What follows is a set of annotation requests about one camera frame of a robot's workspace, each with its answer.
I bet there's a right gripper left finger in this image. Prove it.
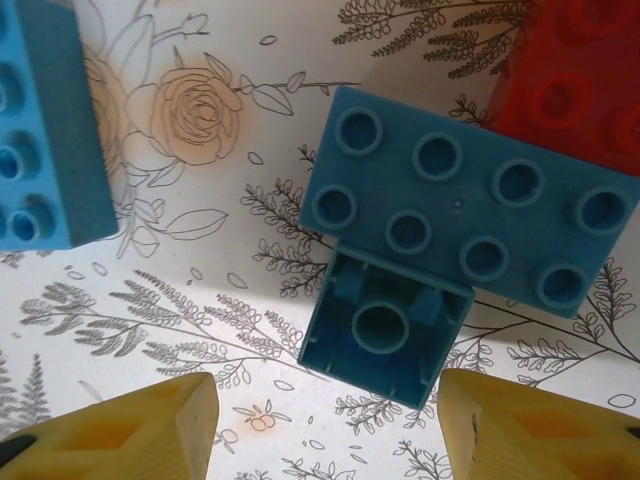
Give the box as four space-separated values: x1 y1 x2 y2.
0 372 221 480

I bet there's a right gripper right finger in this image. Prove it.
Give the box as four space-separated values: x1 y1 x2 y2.
438 368 640 480

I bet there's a blue two-by-two brick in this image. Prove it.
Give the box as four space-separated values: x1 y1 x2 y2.
297 238 475 411

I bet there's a blue two-by-four brick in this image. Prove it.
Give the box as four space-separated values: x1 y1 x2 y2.
299 85 634 320
0 0 120 252

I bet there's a red two-by-four brick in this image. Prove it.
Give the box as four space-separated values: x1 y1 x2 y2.
487 0 640 176

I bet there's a floral table cover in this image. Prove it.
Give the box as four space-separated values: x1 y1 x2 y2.
0 0 640 480

